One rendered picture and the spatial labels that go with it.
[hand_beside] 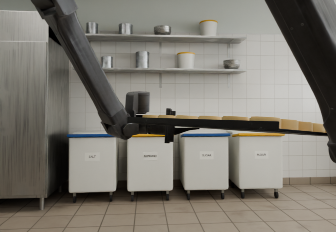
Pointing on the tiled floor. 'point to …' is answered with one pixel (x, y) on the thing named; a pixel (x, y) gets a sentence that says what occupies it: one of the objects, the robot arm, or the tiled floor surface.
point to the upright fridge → (32, 107)
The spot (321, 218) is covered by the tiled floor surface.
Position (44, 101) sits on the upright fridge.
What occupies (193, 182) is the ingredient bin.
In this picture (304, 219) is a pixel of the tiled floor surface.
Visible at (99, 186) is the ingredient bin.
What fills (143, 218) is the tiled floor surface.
